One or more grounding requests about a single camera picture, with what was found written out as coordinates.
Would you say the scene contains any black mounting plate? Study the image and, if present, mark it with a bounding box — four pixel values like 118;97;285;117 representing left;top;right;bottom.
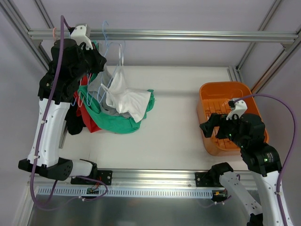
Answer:
195;172;214;187
71;170;113;186

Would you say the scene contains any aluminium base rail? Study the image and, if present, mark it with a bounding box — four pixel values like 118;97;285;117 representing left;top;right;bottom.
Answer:
28;168;261;189

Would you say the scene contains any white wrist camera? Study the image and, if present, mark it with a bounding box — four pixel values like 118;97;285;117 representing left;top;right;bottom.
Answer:
70;24;93;50
226;98;247;120

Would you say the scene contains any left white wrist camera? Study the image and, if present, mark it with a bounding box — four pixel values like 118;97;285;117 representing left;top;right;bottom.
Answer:
70;24;93;50

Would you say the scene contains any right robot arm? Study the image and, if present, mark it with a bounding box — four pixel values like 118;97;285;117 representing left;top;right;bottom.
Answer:
200;113;293;226

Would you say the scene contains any aluminium hanging rail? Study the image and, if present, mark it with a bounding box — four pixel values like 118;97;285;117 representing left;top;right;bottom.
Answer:
27;28;297;44

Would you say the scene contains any white tank top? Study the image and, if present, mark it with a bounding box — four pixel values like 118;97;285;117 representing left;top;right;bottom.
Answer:
100;45;151;123

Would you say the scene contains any light blue wire hanger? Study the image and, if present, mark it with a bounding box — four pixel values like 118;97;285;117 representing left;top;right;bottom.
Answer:
97;20;124;103

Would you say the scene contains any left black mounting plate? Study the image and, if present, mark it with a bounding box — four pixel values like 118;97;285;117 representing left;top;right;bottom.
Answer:
71;170;113;186

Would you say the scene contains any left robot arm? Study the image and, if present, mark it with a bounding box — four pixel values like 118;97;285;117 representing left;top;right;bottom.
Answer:
18;39;106;184

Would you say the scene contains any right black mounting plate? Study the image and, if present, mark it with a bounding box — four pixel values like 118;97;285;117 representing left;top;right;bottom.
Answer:
195;172;214;187

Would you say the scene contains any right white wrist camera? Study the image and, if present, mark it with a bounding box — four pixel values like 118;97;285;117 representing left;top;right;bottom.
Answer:
226;98;247;120

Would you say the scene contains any green tank top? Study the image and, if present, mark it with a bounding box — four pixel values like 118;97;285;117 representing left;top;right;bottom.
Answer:
79;85;155;134

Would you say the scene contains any grey tank top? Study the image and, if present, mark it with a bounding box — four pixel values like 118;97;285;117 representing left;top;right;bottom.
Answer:
87;65;131;119

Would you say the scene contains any red tank top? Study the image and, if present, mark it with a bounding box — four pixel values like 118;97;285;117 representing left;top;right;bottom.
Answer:
72;75;103;134

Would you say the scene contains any orange plastic basket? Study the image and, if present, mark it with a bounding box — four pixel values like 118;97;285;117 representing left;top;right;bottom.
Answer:
196;81;269;156

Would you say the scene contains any slotted white cable duct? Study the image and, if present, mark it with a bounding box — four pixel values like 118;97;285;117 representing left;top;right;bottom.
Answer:
37;187;214;199

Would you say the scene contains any black tank top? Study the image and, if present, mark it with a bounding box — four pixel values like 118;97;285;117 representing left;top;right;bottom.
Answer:
65;105;85;135

